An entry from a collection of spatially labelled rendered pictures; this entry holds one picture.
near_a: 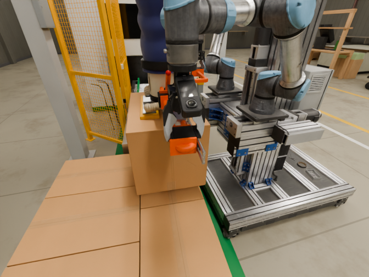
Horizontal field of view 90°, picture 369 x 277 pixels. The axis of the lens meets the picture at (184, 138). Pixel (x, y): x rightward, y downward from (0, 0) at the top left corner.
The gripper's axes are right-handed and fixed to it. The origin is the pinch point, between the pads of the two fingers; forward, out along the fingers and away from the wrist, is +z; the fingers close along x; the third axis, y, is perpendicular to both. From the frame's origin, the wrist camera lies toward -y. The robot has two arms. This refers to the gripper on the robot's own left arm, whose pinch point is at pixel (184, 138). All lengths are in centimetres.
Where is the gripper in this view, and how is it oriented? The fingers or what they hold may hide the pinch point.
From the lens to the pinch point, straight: 53.6
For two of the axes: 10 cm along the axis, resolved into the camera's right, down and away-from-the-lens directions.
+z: 0.1, 8.5, 5.2
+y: -1.8, -5.1, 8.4
